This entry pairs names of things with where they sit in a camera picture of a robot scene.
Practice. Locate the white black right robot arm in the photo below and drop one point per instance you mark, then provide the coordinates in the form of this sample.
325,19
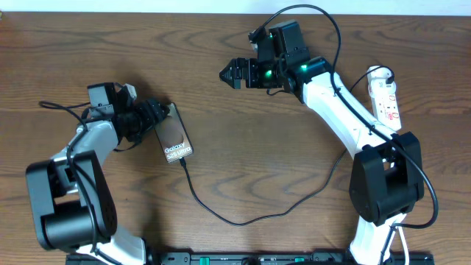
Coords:
385,182

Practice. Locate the white power strip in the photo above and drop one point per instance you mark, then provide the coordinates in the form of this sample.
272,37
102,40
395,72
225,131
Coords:
382,91

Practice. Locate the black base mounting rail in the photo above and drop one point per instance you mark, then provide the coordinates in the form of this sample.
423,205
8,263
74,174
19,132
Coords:
318,257

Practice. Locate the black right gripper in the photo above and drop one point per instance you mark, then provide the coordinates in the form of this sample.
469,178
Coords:
238,64

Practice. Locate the grey Galaxy smartphone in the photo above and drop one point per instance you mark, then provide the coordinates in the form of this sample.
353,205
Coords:
172,136

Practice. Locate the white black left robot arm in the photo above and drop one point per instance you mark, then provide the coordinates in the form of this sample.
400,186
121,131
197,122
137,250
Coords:
72,207

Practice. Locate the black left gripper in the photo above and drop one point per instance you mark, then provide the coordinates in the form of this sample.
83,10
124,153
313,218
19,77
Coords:
147,120

